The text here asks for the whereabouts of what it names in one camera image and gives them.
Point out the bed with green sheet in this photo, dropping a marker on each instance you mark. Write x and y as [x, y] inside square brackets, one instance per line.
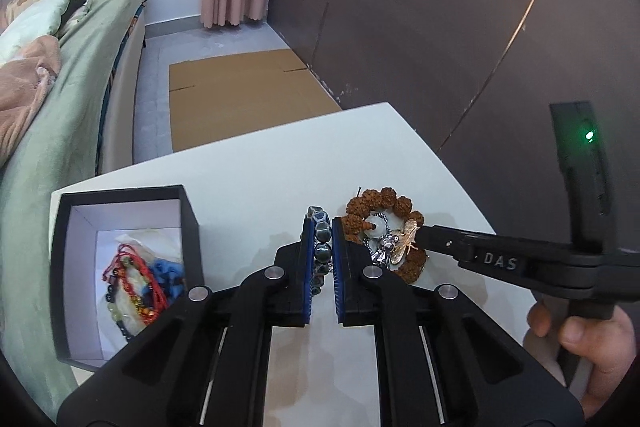
[75, 117]

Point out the black jewelry box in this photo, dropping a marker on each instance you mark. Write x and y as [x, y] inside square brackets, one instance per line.
[192, 234]

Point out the white tissue paper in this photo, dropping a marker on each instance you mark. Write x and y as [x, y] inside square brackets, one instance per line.
[135, 240]

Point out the person's right hand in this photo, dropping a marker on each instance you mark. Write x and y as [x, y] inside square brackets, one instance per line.
[607, 357]

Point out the flat cardboard sheet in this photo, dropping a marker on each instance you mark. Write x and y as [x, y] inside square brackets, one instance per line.
[240, 97]

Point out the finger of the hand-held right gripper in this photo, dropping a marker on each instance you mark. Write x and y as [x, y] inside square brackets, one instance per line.
[492, 259]

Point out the light green quilt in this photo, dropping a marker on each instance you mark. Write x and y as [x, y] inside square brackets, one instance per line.
[35, 22]

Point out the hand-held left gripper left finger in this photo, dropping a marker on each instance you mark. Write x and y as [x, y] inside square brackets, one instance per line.
[308, 267]

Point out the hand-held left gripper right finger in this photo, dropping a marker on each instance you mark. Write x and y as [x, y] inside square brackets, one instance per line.
[338, 272]

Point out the gold insect pendant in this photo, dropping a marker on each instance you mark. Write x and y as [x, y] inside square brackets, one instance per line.
[405, 241]

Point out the silver bear charm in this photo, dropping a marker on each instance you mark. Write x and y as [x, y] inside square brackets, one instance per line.
[385, 253]

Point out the pink blanket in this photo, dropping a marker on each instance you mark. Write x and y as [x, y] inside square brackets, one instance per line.
[25, 82]

